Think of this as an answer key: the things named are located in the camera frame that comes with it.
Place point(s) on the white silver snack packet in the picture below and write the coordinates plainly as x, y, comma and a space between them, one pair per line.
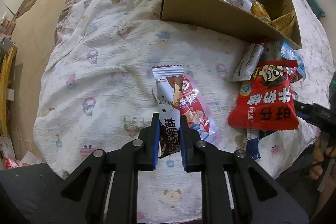
248, 63

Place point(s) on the red milk candy bag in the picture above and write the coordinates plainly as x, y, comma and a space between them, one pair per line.
265, 102

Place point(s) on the light blue snack bag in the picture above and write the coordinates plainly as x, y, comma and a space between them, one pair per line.
287, 53

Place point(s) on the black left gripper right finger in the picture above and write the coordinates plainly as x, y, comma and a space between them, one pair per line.
190, 152

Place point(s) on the blue white stick packet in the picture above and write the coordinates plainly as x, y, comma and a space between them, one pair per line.
252, 145

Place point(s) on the white cartoon print quilt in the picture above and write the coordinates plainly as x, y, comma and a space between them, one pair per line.
97, 93

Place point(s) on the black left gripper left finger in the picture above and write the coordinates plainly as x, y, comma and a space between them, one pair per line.
148, 154

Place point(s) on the pink white snack pouch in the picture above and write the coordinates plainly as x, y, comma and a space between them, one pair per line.
193, 107

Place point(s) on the person's right hand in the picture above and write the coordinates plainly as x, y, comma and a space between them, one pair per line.
318, 157

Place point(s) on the yellow snack bag in box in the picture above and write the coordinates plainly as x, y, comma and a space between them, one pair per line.
259, 11

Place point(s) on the white brown wafer snack bar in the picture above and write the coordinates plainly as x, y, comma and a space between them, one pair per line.
169, 81

